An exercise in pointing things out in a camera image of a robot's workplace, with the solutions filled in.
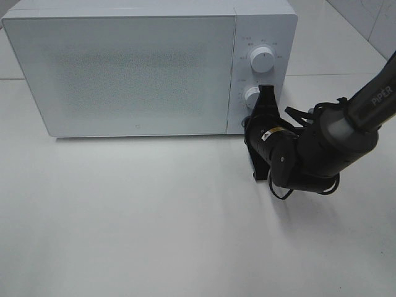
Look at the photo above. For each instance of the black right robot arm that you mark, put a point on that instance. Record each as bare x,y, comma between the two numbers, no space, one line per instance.
329,138

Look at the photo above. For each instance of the white microwave oven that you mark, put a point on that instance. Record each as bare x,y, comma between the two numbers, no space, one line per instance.
271,23

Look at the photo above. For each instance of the white microwave knob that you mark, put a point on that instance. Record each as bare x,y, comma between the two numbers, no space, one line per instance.
251,94
262,59

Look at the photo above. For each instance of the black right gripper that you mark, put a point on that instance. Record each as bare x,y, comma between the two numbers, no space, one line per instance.
260,122

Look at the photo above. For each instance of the white microwave door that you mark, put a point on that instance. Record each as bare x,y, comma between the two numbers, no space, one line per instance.
99,77

